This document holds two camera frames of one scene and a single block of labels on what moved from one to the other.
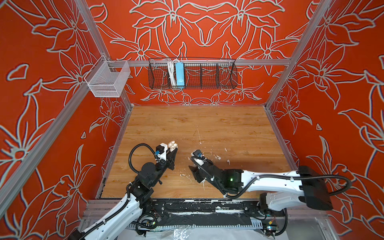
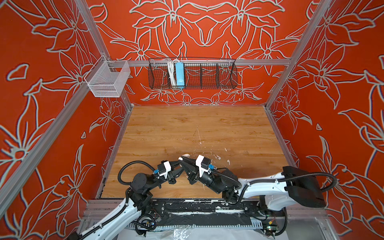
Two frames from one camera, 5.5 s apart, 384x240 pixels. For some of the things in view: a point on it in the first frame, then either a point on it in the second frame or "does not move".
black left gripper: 169,161 → 173,175
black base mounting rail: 203,213 does not move
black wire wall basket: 217,73 does not move
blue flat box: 180,73 does not move
